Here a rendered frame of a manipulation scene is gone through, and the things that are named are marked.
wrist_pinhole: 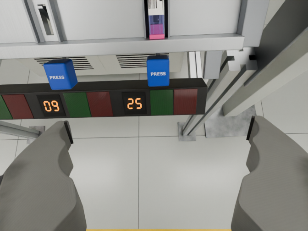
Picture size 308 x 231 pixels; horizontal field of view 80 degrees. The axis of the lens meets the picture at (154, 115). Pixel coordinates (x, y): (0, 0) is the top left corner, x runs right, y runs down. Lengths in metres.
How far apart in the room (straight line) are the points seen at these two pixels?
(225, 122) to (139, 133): 0.41
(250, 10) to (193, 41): 0.06
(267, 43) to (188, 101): 0.12
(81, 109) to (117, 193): 0.69
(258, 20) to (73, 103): 0.22
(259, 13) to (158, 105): 0.14
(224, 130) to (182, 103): 0.70
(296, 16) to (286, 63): 0.30
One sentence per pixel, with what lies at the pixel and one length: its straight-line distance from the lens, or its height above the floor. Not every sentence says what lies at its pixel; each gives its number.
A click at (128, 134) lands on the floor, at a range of 0.91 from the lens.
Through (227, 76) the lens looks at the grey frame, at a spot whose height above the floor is 0.62.
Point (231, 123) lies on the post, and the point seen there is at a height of 0.01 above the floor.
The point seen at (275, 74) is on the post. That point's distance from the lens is 0.58.
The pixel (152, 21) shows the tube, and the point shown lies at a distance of 0.19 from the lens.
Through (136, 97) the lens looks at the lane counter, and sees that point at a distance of 0.24.
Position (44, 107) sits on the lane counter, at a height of 0.66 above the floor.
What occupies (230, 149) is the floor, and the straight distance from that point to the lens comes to 0.94.
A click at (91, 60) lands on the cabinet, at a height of 0.20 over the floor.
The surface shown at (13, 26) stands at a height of 0.73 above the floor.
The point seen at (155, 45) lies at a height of 0.73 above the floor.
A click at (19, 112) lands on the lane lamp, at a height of 0.65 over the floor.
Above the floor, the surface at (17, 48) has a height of 0.73.
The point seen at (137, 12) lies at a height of 0.74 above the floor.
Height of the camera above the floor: 0.88
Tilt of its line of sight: 75 degrees down
